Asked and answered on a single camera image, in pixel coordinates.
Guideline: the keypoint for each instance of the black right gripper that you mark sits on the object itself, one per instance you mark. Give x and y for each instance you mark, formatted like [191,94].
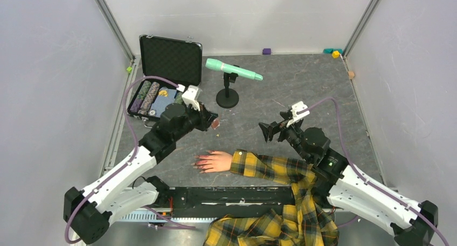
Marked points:
[269,129]

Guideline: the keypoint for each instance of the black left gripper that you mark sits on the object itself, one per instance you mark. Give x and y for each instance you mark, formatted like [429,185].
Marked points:
[205,117]

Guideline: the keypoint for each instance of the pink nail polish bottle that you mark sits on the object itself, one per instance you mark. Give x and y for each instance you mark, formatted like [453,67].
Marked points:
[215,124]

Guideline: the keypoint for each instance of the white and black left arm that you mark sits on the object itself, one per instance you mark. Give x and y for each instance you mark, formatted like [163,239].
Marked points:
[89,212]

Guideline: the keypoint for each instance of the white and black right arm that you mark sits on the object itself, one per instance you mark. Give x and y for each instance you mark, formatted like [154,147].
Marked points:
[344,185]

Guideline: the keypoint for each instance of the mannequin hand with stained nails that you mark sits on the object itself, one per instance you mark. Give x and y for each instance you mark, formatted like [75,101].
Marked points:
[214,161]

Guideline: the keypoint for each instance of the black microphone stand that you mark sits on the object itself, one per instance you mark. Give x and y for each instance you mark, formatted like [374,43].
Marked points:
[228,97]

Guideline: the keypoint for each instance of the mint green microphone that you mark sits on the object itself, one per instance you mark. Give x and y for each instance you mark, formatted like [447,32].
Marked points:
[217,65]

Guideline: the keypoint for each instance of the black poker chip case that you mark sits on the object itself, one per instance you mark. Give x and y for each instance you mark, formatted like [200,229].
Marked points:
[177,61]

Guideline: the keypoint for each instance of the teal block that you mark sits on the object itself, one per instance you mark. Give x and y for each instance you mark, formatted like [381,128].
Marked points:
[331,50]

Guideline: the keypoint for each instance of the tan cube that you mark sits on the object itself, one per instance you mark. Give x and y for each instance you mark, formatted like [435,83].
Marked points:
[351,75]

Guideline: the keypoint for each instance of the yellow cube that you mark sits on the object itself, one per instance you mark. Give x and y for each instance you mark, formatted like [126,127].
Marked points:
[336,54]

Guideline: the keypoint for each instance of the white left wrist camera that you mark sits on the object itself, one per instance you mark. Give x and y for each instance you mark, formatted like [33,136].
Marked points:
[190,96]

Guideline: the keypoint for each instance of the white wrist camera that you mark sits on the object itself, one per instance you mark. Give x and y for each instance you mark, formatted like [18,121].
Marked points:
[298,110]
[190,96]

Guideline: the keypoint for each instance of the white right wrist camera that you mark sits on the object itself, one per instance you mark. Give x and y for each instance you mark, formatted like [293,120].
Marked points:
[298,110]

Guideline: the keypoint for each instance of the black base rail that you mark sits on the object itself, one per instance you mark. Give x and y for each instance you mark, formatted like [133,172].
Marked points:
[217,202]

